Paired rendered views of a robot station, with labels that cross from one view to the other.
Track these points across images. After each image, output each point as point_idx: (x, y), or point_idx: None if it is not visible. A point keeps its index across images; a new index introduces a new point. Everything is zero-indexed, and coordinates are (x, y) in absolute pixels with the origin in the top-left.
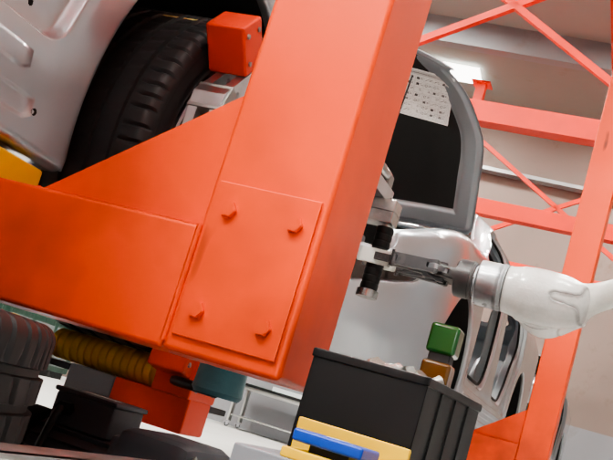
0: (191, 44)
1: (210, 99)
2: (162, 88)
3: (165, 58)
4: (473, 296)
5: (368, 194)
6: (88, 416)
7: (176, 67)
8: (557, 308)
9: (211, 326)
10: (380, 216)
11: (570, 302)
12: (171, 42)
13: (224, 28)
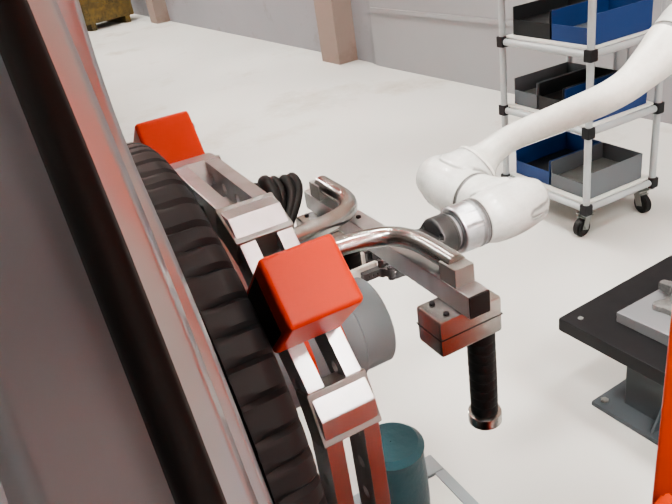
0: (270, 368)
1: (357, 418)
2: (317, 485)
3: (267, 434)
4: (465, 252)
5: None
6: None
7: (300, 433)
8: (537, 221)
9: None
10: None
11: (544, 209)
12: (238, 392)
13: (328, 316)
